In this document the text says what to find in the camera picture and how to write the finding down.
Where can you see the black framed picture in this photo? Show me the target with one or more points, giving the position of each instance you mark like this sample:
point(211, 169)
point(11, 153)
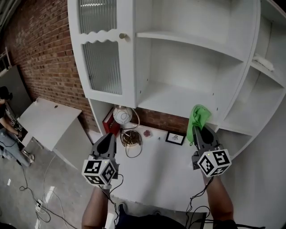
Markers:
point(175, 138)

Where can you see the globe table lamp brass base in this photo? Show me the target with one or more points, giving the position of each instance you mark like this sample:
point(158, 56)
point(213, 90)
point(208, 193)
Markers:
point(122, 115)

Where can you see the white panel board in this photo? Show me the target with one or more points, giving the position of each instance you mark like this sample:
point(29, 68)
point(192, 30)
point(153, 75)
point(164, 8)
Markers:
point(49, 120)

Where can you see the white shelf cabinet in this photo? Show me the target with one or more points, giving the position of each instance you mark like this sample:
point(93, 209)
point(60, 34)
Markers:
point(178, 96)

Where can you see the white table top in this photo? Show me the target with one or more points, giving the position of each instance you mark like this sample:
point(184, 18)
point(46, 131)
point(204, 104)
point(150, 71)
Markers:
point(156, 174)

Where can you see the white power strip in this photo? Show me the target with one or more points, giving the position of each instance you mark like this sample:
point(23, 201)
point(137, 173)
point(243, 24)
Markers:
point(39, 205)

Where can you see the person's left forearm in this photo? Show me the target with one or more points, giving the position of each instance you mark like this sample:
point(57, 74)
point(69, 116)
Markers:
point(95, 210)

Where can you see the person's black clothing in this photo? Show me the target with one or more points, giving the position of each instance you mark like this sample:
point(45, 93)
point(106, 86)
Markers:
point(156, 221)

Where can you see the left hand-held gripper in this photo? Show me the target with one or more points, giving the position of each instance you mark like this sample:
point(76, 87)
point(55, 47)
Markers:
point(98, 170)

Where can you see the white fluffy cloth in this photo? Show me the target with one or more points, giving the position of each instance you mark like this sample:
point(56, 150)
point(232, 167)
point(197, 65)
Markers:
point(263, 62)

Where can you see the white ribbed glass cabinet door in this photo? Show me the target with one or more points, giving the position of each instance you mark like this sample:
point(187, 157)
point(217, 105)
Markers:
point(127, 78)

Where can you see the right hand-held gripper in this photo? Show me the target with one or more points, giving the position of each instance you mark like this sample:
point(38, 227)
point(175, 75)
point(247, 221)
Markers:
point(212, 162)

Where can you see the brass door knob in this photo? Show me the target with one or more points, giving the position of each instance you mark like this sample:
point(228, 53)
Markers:
point(123, 36)

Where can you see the grey panel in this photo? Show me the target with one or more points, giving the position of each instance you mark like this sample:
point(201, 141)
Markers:
point(13, 89)

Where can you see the red book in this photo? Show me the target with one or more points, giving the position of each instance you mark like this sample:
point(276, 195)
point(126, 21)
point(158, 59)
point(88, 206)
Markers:
point(110, 126)

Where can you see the green cloth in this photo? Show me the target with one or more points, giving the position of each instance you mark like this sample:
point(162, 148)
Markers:
point(198, 116)

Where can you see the person's right forearm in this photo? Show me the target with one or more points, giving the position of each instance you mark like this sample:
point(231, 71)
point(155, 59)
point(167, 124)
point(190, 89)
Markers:
point(220, 201)

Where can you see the small pink ornament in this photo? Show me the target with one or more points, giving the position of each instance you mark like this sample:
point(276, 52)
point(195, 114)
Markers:
point(147, 133)

